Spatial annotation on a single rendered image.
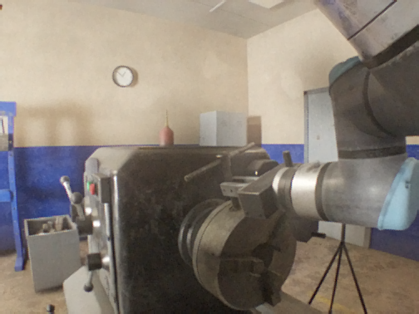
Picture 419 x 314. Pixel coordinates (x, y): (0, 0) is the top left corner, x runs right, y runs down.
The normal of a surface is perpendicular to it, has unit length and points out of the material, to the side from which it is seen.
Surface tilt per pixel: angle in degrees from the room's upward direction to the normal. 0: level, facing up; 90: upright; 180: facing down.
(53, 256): 90
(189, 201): 90
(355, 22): 131
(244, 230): 90
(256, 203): 109
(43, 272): 90
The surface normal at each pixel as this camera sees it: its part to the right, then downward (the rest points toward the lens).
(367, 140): -0.55, 0.13
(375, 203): -0.79, 0.16
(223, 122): 0.54, 0.04
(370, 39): -0.72, 0.67
